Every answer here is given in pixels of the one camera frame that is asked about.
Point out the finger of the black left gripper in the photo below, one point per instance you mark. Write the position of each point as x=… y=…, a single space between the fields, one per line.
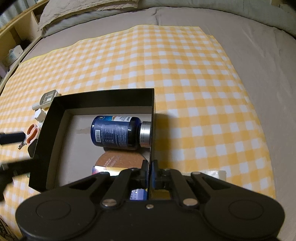
x=10 y=138
x=13 y=169

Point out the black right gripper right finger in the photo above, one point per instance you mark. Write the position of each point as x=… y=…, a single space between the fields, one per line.
x=170 y=184

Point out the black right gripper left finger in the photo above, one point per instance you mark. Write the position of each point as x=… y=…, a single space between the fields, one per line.
x=130 y=185

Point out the colourful card box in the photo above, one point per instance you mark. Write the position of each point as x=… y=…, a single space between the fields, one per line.
x=108 y=171

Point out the round cork coaster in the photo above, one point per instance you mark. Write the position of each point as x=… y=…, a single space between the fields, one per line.
x=122 y=159

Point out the white knob bottle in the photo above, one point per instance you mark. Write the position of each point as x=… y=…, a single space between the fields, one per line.
x=40 y=115

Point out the blue supplement bottle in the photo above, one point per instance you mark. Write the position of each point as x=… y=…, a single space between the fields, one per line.
x=121 y=132

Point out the white grey plug adapter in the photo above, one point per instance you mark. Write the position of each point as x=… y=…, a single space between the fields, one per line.
x=46 y=100

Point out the black cardboard box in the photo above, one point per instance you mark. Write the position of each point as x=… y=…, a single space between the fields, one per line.
x=65 y=152

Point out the yellow white checkered cloth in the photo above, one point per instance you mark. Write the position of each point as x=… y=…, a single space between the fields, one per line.
x=204 y=121

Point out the white tissue box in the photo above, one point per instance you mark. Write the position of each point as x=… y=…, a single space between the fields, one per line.
x=13 y=55

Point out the wooden bedside shelf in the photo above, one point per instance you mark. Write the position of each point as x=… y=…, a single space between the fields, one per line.
x=23 y=27

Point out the grey pillow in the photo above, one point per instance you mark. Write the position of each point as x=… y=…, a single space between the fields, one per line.
x=118 y=15

